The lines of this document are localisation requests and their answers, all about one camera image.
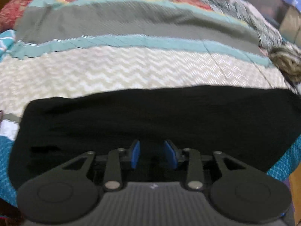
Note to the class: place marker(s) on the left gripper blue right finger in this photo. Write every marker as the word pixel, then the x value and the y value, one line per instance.
pixel 170 155

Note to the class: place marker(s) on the chevron patterned bedspread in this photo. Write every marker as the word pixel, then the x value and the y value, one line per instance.
pixel 73 49

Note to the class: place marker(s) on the dark plastic storage bin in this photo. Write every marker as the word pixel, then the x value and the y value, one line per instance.
pixel 273 11

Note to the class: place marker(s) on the black pants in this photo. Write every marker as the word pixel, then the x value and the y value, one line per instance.
pixel 256 126

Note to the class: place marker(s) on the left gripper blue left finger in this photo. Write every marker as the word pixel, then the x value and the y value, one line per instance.
pixel 135 154

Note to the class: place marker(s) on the grey patterned blanket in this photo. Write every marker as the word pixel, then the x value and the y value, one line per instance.
pixel 268 36

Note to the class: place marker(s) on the teal patterned pillow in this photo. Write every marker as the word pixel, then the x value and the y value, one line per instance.
pixel 7 40

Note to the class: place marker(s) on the olive crumpled clothes pile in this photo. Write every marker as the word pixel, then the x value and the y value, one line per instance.
pixel 287 59

